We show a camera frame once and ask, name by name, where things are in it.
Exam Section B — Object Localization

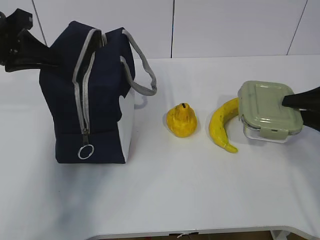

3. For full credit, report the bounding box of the navy blue lunch bag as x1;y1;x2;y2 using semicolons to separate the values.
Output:
39;21;157;164

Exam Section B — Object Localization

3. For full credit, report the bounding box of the yellow banana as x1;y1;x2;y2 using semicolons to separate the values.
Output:
208;97;239;154

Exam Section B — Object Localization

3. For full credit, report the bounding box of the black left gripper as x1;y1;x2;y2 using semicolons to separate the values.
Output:
0;8;60;73

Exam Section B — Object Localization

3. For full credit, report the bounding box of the green lid food container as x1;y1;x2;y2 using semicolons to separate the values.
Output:
238;80;303;143

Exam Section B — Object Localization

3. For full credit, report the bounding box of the yellow pear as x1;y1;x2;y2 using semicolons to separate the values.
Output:
166;102;198;138

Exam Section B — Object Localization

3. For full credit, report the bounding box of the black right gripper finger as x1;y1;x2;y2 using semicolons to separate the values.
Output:
300;109;320;132
282;87;320;113

